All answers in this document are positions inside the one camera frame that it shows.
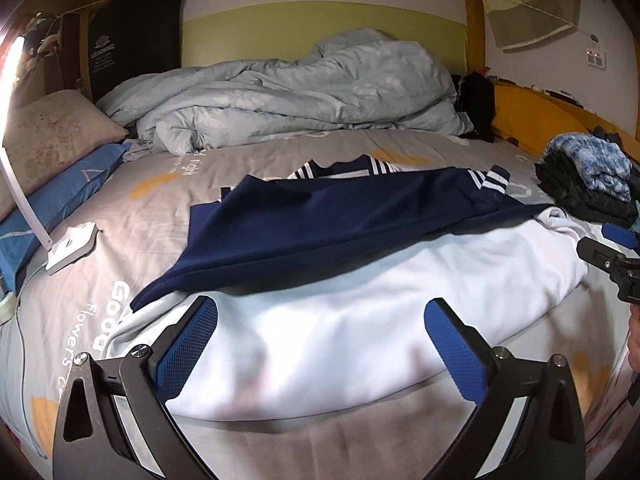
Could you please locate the navy and white sweatshirt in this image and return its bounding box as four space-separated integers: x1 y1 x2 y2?
96 158 587 420

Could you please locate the person right hand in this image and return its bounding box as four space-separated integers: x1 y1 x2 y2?
627 304 640 373

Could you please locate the blue white patterned folded garment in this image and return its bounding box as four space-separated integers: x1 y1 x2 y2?
541 132 632 203

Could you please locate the black folded garment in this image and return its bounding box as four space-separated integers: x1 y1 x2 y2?
535 152 639 229

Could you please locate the orange pillow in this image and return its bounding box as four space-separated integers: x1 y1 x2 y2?
491 82 608 156

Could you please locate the blue pillow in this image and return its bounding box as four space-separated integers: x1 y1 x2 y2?
1 143 127 292

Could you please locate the grey printed bed sheet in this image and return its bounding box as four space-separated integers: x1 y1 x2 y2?
1 130 637 479

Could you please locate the black garment by pillow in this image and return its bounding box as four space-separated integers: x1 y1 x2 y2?
452 72 496 143

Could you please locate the checked hanging cloth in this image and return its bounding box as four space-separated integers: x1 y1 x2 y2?
483 0 582 51

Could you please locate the beige floral pillow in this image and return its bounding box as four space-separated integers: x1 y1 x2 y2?
3 90 126 195

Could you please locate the light grey duvet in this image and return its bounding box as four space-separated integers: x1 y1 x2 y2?
96 28 473 156

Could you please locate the black hanging bag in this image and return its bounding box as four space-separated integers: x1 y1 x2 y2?
88 0 182 101

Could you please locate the white wall socket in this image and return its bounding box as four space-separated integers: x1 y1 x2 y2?
586 49 606 70

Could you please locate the wooden bed frame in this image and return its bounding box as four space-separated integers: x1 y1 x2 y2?
49 0 640 162

